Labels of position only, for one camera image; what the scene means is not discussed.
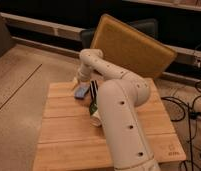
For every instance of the green bowl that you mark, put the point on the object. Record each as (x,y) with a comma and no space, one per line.
(93,108)

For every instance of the dark sofa corner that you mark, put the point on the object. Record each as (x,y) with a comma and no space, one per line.
(6,41)

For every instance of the yellow cushion board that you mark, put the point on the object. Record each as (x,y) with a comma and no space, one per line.
(130,48)

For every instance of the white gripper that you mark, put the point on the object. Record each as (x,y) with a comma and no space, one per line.
(83,74)

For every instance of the black chair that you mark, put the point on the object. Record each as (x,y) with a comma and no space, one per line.
(147,26)

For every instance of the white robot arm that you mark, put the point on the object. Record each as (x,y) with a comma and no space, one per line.
(117,98)

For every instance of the white shelf rail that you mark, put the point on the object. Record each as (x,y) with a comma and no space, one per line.
(45,27)

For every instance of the black striped utensil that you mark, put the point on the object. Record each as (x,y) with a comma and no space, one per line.
(93,90)

